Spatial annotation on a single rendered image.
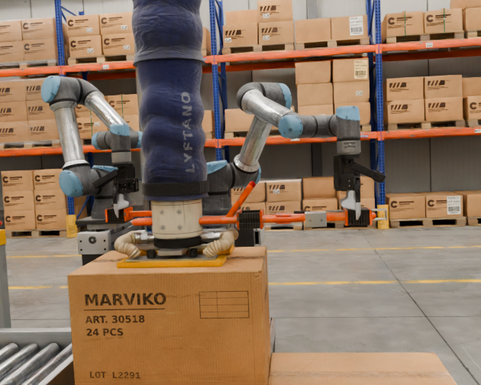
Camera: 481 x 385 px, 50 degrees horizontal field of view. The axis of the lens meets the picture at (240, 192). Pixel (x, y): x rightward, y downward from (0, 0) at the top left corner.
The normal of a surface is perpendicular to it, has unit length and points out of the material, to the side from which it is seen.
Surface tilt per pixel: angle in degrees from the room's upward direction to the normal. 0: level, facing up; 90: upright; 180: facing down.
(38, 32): 90
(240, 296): 90
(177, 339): 90
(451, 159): 90
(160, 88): 77
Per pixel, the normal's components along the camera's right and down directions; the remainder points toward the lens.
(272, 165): -0.11, 0.07
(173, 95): 0.28, -0.18
